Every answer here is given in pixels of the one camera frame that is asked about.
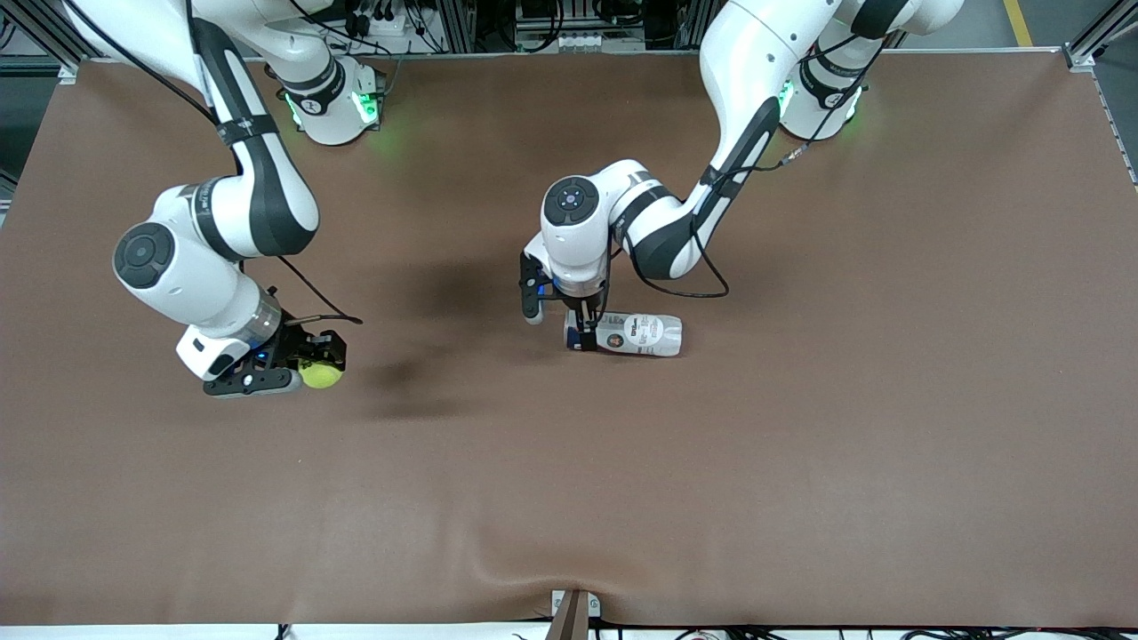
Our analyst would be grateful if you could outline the white terminal block strip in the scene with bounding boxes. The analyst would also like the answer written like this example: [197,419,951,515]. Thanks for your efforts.
[530,32,606,52]

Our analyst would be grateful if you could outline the tennis ball Roland Garros print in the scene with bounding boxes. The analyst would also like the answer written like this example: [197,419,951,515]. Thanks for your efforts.
[299,354,344,390]

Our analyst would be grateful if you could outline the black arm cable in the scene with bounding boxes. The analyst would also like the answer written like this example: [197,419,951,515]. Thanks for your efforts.
[62,0,364,325]
[605,36,890,300]

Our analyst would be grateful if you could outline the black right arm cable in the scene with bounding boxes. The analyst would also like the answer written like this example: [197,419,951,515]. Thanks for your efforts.
[62,0,364,325]

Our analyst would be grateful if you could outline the aluminium frame corner profile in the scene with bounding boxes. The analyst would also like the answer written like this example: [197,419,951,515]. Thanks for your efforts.
[1064,0,1138,72]
[0,0,121,85]

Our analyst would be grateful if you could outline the white power strip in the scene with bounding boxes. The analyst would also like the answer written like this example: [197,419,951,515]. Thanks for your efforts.
[342,0,419,54]

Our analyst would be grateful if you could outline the clear tennis ball can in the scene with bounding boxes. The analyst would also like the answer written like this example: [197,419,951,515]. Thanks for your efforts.
[564,309,684,358]

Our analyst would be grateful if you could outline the metal table clamp bracket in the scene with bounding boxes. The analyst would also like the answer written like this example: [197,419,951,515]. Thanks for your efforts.
[549,589,602,640]

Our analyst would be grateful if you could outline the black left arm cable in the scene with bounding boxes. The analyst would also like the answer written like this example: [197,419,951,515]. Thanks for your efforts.
[605,36,890,300]

